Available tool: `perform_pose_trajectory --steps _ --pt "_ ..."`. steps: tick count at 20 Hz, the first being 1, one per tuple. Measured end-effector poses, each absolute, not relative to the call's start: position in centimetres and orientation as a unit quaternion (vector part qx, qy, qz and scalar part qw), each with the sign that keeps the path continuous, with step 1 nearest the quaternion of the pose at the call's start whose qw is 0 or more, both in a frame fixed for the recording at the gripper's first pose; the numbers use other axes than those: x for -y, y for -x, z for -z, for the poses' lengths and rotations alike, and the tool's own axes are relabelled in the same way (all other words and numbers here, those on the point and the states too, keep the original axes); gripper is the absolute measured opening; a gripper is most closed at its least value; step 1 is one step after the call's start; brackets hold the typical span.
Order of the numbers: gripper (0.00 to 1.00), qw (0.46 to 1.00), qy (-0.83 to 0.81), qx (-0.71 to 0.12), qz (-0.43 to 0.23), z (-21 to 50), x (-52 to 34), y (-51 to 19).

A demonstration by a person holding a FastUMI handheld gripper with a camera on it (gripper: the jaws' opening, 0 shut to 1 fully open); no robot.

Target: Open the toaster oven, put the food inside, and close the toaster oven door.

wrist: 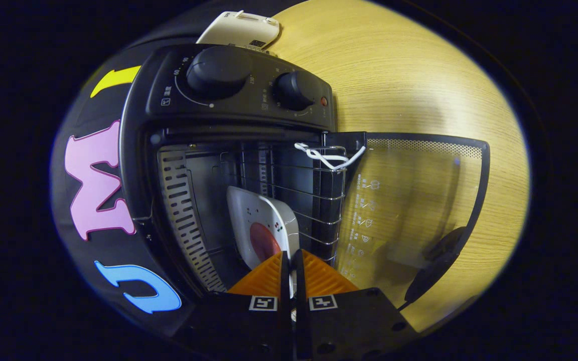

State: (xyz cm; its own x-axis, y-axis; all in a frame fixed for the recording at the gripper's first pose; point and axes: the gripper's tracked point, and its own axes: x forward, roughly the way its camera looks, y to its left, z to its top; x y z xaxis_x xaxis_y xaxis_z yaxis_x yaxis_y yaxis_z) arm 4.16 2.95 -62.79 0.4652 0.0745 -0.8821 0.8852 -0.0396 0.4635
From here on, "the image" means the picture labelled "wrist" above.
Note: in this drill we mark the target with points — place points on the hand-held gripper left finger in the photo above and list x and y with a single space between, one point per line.
239 326

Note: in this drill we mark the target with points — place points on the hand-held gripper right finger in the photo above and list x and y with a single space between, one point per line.
349 321

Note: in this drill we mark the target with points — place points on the red round food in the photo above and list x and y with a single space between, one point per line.
264 240

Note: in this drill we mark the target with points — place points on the white food plate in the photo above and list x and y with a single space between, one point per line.
249 210

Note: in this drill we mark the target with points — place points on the black toaster oven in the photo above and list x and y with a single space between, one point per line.
239 105

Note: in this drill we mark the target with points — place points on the metal oven rack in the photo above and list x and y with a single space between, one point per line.
343 165

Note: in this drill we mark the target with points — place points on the white pop-up toaster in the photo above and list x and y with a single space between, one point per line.
239 30

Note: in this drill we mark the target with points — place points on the black backdrop cloth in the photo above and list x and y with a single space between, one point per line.
83 250

